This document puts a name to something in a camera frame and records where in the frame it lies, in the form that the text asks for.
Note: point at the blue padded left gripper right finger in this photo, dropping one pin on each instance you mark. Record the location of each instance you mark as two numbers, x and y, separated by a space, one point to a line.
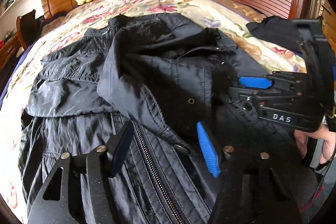
250 190

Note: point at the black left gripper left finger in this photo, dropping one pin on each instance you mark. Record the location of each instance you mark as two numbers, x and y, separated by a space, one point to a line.
59 199

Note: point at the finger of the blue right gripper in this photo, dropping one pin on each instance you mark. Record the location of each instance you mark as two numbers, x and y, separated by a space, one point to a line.
255 82

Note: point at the black quilted jacket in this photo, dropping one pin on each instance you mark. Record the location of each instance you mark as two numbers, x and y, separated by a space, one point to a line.
165 74

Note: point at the person's right hand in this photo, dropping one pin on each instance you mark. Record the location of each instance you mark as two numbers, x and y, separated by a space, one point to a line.
322 133

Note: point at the black folded garment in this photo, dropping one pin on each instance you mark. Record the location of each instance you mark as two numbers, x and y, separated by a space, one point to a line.
277 30

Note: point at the wooden desk cabinet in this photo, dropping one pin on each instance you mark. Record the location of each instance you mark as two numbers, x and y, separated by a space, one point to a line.
10 49

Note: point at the floral bed blanket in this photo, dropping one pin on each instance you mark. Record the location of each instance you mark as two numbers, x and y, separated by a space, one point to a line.
226 15

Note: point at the wooden chair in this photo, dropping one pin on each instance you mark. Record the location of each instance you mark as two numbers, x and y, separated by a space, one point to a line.
26 26

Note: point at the navy blue bed sheet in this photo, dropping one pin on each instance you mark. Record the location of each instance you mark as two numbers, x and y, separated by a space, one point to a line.
9 69

